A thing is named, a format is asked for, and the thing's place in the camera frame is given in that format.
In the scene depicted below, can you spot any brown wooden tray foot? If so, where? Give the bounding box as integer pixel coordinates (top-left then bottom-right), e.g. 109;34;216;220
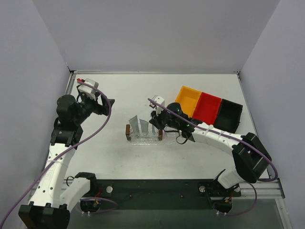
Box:
158;129;163;141
125;124;131;141

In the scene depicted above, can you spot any white toothpaste tube green cap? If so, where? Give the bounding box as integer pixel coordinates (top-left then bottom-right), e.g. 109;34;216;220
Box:
139;119;149;137

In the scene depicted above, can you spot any clear plastic cup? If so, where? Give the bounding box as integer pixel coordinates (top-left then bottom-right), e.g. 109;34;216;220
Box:
163;126;179;136

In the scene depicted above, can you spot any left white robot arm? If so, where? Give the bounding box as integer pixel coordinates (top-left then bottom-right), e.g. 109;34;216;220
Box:
18;92;115;229

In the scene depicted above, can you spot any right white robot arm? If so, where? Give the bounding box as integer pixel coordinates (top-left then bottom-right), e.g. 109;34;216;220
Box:
149;99;272;189

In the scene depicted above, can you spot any clear textured oval tray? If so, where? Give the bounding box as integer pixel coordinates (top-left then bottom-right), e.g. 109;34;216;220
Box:
127;124;178;146

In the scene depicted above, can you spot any yellow plastic bin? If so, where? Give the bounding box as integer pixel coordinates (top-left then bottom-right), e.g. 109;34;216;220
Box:
175;86;202;117

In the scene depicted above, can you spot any red plastic bin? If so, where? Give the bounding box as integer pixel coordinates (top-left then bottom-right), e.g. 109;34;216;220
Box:
192;92;222;125

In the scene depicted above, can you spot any black plastic bin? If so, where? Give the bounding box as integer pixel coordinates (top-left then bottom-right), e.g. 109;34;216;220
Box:
213;99;243;134

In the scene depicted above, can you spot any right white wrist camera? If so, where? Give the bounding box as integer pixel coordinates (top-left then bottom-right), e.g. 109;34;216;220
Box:
149;95;165;116

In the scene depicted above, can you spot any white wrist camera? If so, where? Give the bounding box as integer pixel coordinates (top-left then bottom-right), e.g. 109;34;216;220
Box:
149;95;165;116
78;78;99;101

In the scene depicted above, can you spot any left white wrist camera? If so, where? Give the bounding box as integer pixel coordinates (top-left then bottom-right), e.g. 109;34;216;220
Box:
78;78;99;101

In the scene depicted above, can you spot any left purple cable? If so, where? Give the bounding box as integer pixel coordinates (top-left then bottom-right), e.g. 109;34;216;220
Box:
0;80;112;229

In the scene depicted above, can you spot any purple cable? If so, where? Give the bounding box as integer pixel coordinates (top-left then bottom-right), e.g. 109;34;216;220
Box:
0;80;112;229
147;97;280;183

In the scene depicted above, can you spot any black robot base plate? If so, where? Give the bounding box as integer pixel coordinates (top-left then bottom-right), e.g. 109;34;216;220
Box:
79;179;241;213

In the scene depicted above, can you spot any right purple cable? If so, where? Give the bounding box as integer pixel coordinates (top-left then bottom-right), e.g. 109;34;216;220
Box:
147;97;280;183

